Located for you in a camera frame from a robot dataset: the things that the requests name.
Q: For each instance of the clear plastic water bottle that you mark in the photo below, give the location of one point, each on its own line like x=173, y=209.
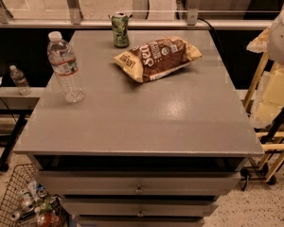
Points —
x=64, y=63

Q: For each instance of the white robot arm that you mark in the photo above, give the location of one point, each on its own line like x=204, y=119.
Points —
x=275, y=46

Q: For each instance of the small water bottle on shelf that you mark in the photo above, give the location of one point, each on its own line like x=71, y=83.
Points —
x=20, y=80

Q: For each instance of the grey drawer cabinet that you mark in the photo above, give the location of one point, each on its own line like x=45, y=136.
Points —
x=156, y=154

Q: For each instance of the brown chip bag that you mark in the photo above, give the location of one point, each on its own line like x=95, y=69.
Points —
x=157, y=59

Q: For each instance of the green soda can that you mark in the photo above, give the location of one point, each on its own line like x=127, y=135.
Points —
x=120, y=22

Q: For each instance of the wire basket with trash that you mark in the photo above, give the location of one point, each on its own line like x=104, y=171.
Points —
x=26, y=203

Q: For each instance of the black side table frame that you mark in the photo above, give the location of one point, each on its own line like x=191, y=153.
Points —
x=18, y=108

